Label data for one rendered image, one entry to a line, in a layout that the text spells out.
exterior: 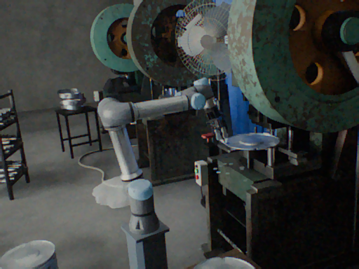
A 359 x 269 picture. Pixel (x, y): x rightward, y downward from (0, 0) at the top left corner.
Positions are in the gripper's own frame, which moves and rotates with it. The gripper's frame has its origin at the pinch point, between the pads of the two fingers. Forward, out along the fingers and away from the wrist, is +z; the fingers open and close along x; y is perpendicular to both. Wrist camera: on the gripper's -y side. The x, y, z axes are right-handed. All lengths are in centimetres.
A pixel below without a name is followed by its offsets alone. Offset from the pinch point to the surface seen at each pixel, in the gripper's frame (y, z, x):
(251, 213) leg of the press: 26.0, 31.9, 8.7
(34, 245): 42, 18, -116
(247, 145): 2.0, 5.2, 11.2
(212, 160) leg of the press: -11.0, 11.5, -15.9
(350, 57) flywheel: 14, -22, 69
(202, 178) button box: -5.8, 18.8, -23.1
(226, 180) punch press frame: -4.4, 23.0, -9.5
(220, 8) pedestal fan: -72, -73, 4
